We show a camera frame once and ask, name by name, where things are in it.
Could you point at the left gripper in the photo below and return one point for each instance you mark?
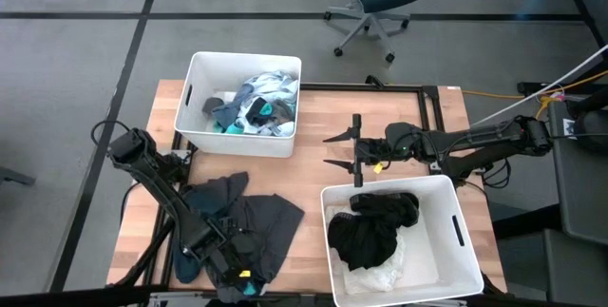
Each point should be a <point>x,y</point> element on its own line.
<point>233,259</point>

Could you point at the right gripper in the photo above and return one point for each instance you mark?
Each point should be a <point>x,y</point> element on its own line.
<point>373,150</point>

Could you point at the navy sock with teal toe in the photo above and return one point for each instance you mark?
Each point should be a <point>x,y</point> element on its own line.
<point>259,109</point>
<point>251,289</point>

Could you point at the dark grey shirt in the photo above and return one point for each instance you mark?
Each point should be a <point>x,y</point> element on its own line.
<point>275,221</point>

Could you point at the black garment with grey waistband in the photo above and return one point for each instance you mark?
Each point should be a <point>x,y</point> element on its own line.
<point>389,209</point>
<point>361,245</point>

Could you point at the light blue shirt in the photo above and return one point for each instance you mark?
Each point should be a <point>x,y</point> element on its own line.
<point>280,83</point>

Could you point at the grey-blue garment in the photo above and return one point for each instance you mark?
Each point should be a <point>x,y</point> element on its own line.
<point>230,109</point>

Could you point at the white lace garment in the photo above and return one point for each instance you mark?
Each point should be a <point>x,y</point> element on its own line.
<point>375,281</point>

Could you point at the dark grey sock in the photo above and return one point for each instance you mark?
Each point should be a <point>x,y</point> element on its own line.
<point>213,106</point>

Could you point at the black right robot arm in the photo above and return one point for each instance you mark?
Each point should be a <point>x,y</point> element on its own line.
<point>475,138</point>

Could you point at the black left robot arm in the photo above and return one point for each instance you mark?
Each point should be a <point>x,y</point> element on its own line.
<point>157,178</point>

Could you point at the yellow tag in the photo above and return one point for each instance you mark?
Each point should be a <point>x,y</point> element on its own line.
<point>245,274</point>
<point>378,168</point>

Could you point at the white perforated plastic basket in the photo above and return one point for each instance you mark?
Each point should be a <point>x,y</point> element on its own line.
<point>427,259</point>
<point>214,69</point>

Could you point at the black power strip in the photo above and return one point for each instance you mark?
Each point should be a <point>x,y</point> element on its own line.
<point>532,88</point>

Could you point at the white conduit strip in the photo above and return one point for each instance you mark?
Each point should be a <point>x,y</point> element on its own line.
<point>539,86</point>

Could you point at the grey chair base leg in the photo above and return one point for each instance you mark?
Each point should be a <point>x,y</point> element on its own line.
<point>16,176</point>

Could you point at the grey cabinet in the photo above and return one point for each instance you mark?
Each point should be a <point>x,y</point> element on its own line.
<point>584,193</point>

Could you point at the black round bag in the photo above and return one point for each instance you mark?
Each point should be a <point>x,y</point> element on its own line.
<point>594,126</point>

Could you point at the dark grey box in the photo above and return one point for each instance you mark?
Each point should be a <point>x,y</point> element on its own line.
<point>579,269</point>

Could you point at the black metal stand leg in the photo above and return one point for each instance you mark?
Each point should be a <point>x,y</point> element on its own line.
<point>584,7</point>

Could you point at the black aluminium rig frame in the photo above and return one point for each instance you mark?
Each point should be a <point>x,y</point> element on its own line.
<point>332,87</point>

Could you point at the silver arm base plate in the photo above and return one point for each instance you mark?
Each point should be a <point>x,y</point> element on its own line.
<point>435,168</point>

